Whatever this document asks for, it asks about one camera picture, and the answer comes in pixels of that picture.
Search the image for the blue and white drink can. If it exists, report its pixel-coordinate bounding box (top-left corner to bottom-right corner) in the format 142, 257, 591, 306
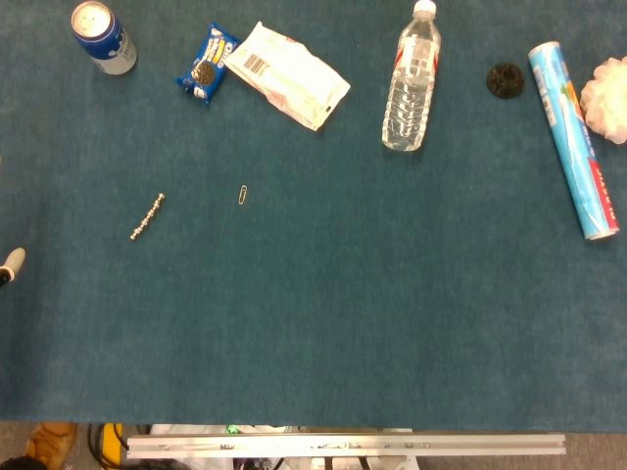
71, 0, 138, 76

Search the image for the blue plastic wrap tube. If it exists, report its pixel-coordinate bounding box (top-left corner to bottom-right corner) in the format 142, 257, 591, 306
527, 40, 621, 242

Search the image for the blue Oreo cookie pack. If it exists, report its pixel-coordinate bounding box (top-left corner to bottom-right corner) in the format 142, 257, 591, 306
175, 22, 242, 105

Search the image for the yellow object under table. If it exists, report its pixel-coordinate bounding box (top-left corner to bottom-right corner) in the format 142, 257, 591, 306
101, 423, 123, 457

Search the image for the silver aluminium profile rail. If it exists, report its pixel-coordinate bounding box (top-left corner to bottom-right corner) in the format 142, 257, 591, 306
125, 433, 567, 459

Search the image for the brown shoe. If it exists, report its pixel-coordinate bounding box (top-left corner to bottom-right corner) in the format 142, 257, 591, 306
24, 422, 78, 469

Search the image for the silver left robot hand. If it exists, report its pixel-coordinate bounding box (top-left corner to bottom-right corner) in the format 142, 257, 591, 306
0, 247, 27, 288

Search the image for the clear plastic water bottle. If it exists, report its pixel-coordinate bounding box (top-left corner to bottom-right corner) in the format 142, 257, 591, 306
381, 0, 442, 152

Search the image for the blue felt table mat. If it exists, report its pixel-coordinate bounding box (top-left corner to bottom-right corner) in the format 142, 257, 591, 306
0, 0, 627, 434

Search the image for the white plastic snack bag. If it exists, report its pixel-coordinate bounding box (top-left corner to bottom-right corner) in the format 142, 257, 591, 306
223, 21, 352, 132

